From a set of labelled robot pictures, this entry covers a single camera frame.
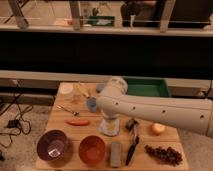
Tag blue sponge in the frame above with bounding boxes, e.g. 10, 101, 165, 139
96, 83, 105, 93

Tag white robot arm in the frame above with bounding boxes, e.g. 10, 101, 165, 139
97, 77, 213, 138

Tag orange bowl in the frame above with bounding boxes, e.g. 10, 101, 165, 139
78, 135, 106, 166

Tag purple bowl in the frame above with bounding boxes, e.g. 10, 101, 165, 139
37, 130, 69, 162

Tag blue cup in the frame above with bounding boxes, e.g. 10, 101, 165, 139
86, 97, 97, 113

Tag yellow banana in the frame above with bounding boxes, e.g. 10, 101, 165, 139
77, 83, 90, 98

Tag green plastic tray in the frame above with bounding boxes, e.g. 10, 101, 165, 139
124, 77, 170, 97

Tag light blue cloth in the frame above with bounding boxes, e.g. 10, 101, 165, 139
99, 118, 120, 137

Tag clear plastic cup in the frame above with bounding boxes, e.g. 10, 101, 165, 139
59, 84, 74, 100

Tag orange carrot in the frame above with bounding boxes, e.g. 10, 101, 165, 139
65, 120, 90, 126

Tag grey rectangular block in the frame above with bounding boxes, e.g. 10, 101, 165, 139
110, 141, 122, 168

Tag wooden table board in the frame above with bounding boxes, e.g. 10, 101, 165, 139
36, 83, 189, 171

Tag bunch of dark grapes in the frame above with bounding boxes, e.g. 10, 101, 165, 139
144, 145, 183, 166

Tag black cables on floor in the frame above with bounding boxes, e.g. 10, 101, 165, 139
0, 84, 34, 161

